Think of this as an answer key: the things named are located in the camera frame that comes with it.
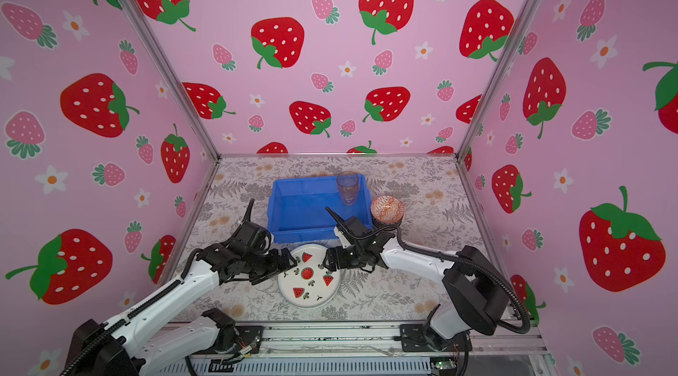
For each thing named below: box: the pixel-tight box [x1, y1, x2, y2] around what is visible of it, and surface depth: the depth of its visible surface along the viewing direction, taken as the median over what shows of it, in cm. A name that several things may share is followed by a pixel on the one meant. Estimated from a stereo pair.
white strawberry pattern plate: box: [278, 243, 341, 309], surface depth 83 cm
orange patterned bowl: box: [370, 195, 406, 225], surface depth 95 cm
